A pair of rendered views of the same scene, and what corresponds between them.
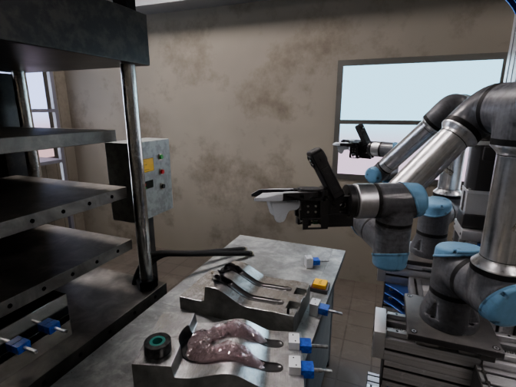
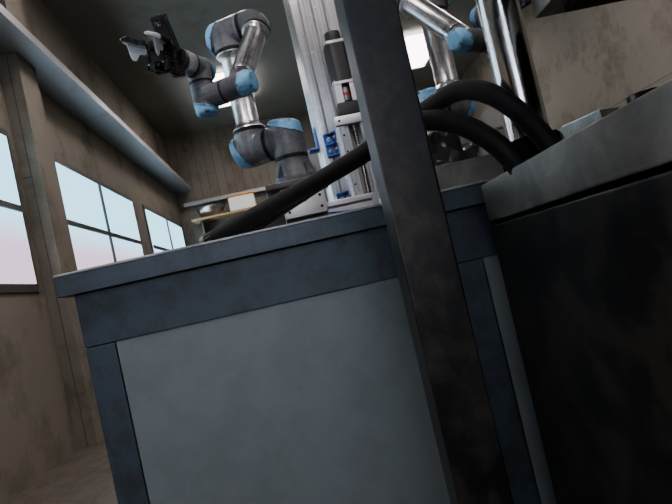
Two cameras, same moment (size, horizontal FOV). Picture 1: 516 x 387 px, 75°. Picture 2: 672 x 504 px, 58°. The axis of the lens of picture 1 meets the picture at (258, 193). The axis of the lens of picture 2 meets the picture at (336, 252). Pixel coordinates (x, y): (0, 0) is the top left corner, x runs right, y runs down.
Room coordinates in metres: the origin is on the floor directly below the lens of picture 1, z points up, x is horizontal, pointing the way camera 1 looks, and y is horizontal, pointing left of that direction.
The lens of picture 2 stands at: (2.14, 1.21, 0.70)
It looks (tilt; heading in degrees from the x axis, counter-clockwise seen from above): 2 degrees up; 245
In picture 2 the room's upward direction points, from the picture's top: 13 degrees counter-clockwise
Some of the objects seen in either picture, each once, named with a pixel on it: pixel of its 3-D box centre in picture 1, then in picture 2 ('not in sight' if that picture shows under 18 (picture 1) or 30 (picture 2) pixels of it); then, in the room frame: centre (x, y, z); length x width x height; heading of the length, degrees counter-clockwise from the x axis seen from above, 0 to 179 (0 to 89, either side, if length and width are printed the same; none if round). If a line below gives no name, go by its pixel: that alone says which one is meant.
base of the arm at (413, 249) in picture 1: (430, 241); (294, 170); (1.31, -0.72, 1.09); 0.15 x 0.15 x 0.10
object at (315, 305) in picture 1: (326, 309); not in sight; (1.22, -0.28, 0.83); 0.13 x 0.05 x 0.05; 66
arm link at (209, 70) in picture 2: (391, 150); (198, 69); (1.60, -0.64, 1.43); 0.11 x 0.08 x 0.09; 43
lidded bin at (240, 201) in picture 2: not in sight; (242, 202); (-0.80, -7.97, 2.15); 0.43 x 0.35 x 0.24; 159
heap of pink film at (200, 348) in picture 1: (226, 340); not in sight; (0.94, 0.10, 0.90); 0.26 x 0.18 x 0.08; 85
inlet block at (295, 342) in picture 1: (308, 345); not in sight; (0.97, -0.17, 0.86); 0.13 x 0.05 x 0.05; 85
